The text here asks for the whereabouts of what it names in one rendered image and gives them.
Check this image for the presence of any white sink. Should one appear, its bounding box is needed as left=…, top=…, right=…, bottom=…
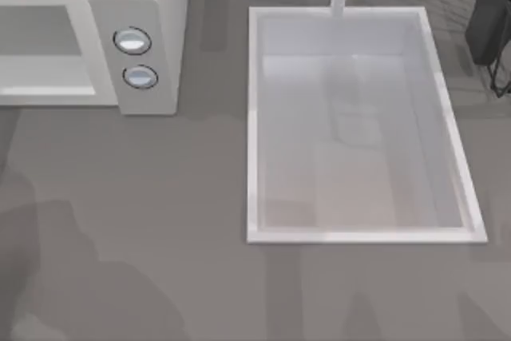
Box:
left=241, top=6, right=489, bottom=245

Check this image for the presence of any small round microwave knob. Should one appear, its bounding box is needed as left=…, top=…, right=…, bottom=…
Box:
left=121, top=64, right=159, bottom=90

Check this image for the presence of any pale microwave oven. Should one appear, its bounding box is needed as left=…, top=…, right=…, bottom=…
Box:
left=0, top=0, right=188, bottom=117

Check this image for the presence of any large round microwave knob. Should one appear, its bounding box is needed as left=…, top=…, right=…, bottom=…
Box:
left=113, top=26, right=153, bottom=56

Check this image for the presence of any microwave door with window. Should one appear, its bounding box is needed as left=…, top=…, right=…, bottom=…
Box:
left=0, top=0, right=120, bottom=108

